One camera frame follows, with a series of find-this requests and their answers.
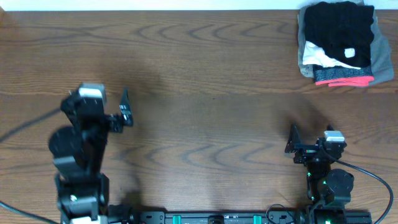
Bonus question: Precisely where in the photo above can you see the black t-shirt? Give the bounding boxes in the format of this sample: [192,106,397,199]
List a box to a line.
[303,1,374,68]

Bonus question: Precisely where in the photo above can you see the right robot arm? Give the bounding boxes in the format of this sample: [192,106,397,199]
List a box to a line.
[285,124,354,223]

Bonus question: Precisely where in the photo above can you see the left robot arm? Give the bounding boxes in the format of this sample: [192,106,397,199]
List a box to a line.
[49,85,134,223]

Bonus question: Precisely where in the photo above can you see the black garment with red hem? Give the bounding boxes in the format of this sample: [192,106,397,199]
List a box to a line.
[313,65,374,87]

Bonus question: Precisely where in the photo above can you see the white folded garment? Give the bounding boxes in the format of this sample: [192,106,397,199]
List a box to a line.
[302,41,361,70]

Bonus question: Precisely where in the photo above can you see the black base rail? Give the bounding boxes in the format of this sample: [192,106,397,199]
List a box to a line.
[107,203,373,224]

